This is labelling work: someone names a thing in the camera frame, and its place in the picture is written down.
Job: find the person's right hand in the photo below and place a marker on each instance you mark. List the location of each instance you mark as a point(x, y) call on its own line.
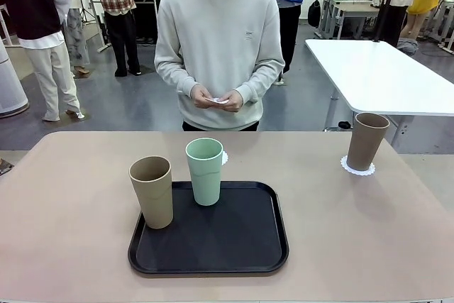
point(200, 99)

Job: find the person's left hand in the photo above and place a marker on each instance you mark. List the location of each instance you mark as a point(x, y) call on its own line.
point(234, 101)

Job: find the tall brown cup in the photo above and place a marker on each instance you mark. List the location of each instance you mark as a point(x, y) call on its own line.
point(152, 203)
point(367, 147)

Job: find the person's right forearm grey sleeve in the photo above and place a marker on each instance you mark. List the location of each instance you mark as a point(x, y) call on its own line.
point(174, 77)

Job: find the person's left forearm grey sleeve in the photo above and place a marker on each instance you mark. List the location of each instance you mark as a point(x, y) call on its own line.
point(260, 81)

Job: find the person in grey sweatshirt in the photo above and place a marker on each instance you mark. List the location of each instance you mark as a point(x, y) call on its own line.
point(220, 33)

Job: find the tall mint green cup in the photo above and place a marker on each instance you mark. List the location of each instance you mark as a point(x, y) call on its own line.
point(205, 182)

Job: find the black bag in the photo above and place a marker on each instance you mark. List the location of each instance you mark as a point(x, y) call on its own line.
point(314, 13)

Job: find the black plastic serving tray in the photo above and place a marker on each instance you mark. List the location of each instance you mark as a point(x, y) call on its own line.
point(220, 242)

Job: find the person in patterned trousers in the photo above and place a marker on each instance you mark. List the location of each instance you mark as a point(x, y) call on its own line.
point(74, 33)

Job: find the grey background desk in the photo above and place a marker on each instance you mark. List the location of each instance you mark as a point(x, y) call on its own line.
point(349, 8)

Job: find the white table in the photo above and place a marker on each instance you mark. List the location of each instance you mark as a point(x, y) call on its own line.
point(383, 79)

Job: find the black tripod pole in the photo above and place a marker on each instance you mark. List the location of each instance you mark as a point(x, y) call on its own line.
point(387, 1)

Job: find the white cylindrical air purifier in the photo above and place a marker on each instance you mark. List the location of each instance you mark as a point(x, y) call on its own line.
point(9, 83)

